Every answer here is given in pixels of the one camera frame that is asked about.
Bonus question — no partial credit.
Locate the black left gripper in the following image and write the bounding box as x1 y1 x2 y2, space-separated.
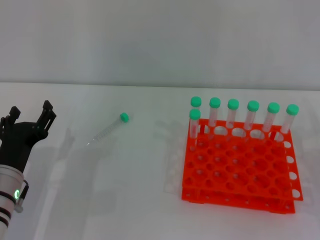
0 99 57 174

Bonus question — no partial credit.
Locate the clear test tube green cap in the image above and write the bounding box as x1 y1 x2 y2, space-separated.
261 101 281 142
190 96 206 136
208 97 222 140
225 98 240 141
276 104 300 143
86 112 130 147
243 100 260 142
189 108 202 152

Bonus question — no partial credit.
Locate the orange test tube rack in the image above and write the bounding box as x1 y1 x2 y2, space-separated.
181 117 304 215

